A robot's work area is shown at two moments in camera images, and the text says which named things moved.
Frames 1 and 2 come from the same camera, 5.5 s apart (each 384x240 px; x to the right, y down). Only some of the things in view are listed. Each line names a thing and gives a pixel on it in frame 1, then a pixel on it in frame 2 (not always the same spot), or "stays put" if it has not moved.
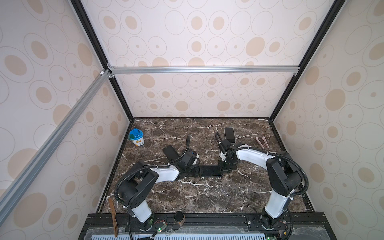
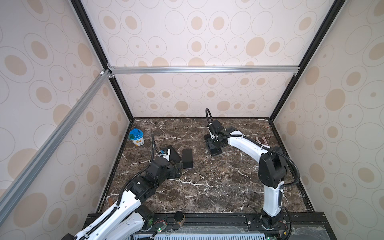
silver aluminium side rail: x=13 y=191 stays put
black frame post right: x=328 y=21 stays put
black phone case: x=170 y=152 stays put
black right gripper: x=232 y=169 → x=208 y=141
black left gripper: x=197 y=171 → x=173 y=174
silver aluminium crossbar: x=254 y=70 stays put
